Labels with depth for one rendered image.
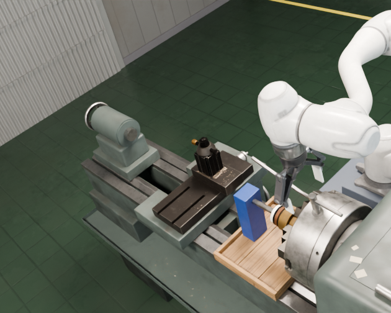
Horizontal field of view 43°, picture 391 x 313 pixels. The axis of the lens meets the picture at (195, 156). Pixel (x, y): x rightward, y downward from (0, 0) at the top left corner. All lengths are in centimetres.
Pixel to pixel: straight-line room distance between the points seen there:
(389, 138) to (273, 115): 91
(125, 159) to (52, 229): 145
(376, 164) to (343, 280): 82
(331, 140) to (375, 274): 40
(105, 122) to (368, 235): 136
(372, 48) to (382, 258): 60
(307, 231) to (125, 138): 109
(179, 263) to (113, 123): 72
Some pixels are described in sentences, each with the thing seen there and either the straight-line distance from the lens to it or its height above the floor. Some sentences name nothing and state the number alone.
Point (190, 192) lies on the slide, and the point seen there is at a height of 97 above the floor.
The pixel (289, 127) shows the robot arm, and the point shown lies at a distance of 119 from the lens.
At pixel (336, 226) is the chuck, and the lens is 150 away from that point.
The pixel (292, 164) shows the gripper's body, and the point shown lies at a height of 148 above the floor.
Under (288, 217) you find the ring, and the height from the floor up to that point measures 112.
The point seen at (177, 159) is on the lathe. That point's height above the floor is 87.
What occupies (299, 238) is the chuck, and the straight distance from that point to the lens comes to 153.
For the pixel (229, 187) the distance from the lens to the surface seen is 199.
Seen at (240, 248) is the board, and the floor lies 88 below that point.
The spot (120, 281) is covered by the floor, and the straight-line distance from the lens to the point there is 315.
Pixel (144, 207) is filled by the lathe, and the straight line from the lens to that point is 214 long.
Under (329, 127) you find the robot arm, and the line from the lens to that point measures 114.
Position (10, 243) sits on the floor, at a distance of 378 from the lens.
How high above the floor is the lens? 237
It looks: 39 degrees down
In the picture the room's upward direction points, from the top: 16 degrees counter-clockwise
